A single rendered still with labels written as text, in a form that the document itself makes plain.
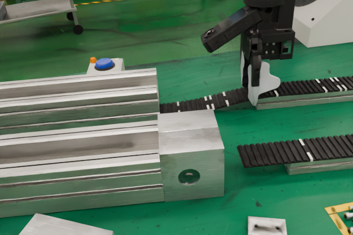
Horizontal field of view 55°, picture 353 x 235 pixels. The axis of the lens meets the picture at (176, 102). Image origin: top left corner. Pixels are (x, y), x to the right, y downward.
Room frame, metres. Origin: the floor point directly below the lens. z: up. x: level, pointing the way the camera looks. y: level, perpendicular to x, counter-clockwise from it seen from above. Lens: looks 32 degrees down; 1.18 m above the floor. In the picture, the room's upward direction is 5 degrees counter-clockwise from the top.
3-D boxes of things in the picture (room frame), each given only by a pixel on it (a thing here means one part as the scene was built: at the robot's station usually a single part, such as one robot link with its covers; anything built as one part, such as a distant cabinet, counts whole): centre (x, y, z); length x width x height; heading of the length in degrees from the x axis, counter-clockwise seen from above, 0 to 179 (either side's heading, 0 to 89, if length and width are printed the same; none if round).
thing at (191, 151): (0.42, -0.01, 0.83); 0.12 x 0.09 x 0.10; 1
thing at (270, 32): (0.60, -0.18, 0.95); 0.09 x 0.08 x 0.12; 92
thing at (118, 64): (0.71, 0.16, 0.81); 0.10 x 0.08 x 0.06; 1
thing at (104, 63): (0.72, 0.16, 0.84); 0.04 x 0.04 x 0.02
